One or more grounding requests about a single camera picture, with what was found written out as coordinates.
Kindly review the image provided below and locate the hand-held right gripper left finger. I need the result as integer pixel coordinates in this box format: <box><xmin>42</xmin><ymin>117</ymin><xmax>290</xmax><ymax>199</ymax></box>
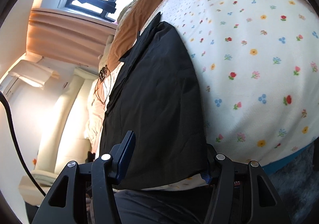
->
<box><xmin>31</xmin><ymin>130</ymin><xmax>136</xmax><ymax>224</ymax></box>

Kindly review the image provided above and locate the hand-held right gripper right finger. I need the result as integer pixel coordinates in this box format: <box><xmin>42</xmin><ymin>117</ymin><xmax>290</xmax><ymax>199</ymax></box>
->
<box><xmin>201</xmin><ymin>144</ymin><xmax>292</xmax><ymax>224</ymax></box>

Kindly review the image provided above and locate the black jacket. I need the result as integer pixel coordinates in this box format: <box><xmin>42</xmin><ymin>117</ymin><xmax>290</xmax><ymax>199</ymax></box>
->
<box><xmin>99</xmin><ymin>12</ymin><xmax>212</xmax><ymax>191</ymax></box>

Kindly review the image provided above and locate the cream pillow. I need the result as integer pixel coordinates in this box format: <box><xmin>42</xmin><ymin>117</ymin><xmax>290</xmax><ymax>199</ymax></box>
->
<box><xmin>85</xmin><ymin>78</ymin><xmax>111</xmax><ymax>147</ymax></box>

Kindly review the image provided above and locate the person's leg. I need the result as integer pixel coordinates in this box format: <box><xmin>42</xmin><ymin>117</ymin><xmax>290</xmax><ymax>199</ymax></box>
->
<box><xmin>87</xmin><ymin>184</ymin><xmax>217</xmax><ymax>224</ymax></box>

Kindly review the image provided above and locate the cream padded headboard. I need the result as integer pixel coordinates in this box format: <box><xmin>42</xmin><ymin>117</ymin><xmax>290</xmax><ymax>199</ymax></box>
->
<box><xmin>19</xmin><ymin>68</ymin><xmax>100</xmax><ymax>189</ymax></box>

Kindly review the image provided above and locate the grey shaggy rug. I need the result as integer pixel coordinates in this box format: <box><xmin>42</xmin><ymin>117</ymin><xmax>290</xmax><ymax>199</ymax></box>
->
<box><xmin>269</xmin><ymin>144</ymin><xmax>319</xmax><ymax>214</ymax></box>

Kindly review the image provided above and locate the white floral bed sheet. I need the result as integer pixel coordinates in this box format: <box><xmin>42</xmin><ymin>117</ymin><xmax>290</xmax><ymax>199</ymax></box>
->
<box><xmin>141</xmin><ymin>0</ymin><xmax>319</xmax><ymax>191</ymax></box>

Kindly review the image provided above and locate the orange-brown blanket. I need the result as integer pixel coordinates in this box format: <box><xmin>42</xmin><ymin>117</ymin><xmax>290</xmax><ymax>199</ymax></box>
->
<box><xmin>108</xmin><ymin>0</ymin><xmax>165</xmax><ymax>70</ymax></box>

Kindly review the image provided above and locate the pink curtain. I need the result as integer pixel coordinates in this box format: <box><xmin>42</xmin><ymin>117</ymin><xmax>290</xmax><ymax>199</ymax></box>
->
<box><xmin>26</xmin><ymin>8</ymin><xmax>117</xmax><ymax>67</ymax></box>

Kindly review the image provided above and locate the white air conditioner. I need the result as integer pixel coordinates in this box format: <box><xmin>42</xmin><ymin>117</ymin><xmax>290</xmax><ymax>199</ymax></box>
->
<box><xmin>0</xmin><ymin>74</ymin><xmax>23</xmax><ymax>100</ymax></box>

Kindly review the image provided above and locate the beige quilt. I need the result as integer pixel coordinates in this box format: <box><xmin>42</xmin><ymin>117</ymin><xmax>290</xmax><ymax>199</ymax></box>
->
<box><xmin>116</xmin><ymin>0</ymin><xmax>155</xmax><ymax>30</ymax></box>

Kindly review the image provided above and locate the long black hanging coat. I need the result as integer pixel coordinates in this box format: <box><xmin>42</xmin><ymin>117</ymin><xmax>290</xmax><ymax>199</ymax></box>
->
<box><xmin>64</xmin><ymin>0</ymin><xmax>117</xmax><ymax>14</ymax></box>

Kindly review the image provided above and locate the black cable bundle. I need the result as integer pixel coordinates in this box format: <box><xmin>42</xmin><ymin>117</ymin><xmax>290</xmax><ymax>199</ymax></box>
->
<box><xmin>94</xmin><ymin>64</ymin><xmax>112</xmax><ymax>105</ymax></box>

